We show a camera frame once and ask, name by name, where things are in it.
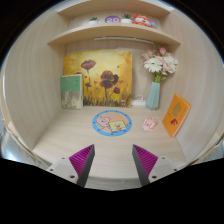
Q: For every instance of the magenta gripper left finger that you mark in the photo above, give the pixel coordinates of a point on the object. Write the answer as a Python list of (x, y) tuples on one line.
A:
[(75, 168)]

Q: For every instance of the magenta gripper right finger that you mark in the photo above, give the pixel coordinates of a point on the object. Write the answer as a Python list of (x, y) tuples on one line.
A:
[(150, 167)]

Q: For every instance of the round cartoon mouse pad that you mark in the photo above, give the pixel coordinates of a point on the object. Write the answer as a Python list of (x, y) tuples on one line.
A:
[(112, 123)]

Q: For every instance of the teal geometric vase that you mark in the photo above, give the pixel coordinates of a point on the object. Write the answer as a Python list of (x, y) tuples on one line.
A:
[(152, 101)]

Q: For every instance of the orange book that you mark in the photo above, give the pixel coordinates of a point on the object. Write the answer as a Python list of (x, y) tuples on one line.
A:
[(176, 115)]

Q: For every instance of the white power strip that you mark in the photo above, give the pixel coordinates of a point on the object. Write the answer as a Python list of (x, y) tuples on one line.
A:
[(138, 101)]

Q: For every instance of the green book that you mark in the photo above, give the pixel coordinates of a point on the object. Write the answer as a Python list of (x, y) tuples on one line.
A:
[(72, 91)]

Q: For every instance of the poppy flower painting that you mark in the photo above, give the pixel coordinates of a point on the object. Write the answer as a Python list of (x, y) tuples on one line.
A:
[(107, 76)]

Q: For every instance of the pink white flower bouquet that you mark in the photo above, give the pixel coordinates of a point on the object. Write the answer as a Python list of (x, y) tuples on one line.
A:
[(159, 63)]

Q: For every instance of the wooden lower shelf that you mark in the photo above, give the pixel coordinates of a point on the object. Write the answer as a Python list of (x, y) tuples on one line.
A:
[(114, 30)]

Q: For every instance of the wooden shelf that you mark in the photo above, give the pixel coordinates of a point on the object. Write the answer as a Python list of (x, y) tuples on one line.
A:
[(114, 30), (152, 7)]

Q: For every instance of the left small potted plant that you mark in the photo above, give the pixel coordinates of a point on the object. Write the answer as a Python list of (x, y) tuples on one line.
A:
[(94, 20)]

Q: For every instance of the small potted plant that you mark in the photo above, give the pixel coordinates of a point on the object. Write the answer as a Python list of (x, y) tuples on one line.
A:
[(126, 18), (94, 20)]

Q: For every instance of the right small potted plant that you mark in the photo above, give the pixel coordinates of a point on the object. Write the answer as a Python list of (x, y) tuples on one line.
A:
[(126, 18)]

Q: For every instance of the purple round number sign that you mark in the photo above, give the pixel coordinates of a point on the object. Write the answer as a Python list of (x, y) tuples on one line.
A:
[(112, 19)]

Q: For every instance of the wooden upper shelf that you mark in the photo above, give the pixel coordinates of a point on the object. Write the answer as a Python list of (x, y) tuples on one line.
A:
[(152, 7)]

